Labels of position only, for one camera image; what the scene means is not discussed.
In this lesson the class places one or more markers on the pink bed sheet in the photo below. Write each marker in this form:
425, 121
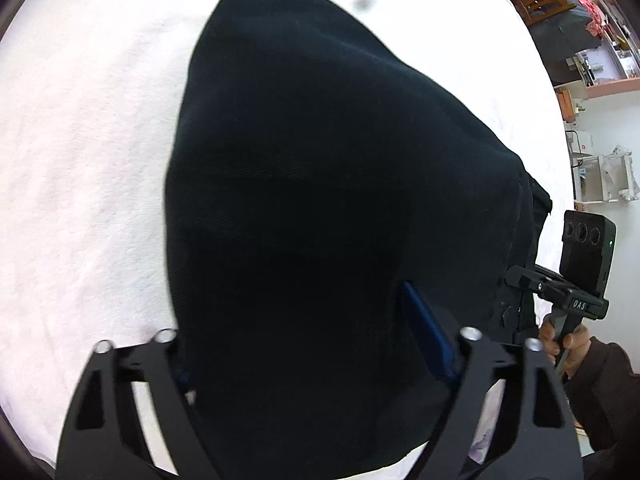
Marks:
100, 160

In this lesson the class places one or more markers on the person's right forearm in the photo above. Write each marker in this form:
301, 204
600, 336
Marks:
605, 400

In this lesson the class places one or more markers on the black pants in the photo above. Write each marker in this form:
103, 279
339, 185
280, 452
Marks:
325, 185

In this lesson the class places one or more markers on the orange box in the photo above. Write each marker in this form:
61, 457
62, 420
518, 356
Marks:
566, 105

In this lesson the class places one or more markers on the red printed cloth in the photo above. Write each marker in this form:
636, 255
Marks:
592, 12

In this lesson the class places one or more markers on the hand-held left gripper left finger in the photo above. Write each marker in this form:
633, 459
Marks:
165, 360

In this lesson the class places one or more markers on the white frame stand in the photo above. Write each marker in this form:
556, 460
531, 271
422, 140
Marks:
602, 180

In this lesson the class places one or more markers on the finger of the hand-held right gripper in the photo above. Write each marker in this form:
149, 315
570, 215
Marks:
522, 280

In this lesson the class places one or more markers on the pink wall shelf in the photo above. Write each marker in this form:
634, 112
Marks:
612, 87

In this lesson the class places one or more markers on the person's right hand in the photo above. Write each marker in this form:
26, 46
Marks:
575, 347

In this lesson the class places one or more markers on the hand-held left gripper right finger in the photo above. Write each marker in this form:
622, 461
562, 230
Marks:
430, 335

